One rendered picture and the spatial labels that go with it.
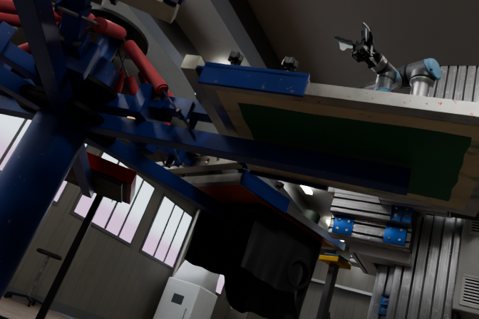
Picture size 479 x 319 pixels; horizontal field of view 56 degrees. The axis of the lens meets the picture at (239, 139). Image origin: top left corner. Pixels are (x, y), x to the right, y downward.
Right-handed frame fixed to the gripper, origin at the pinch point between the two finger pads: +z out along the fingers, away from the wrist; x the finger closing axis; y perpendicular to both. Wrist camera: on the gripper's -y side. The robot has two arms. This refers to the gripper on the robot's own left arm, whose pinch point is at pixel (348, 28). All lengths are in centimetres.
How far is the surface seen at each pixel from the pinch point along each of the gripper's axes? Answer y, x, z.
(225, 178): 64, 52, 5
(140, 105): 68, 34, 59
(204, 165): 61, 58, 13
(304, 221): 66, 45, -40
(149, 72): 55, 34, 61
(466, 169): 80, -48, -2
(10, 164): 95, 68, 81
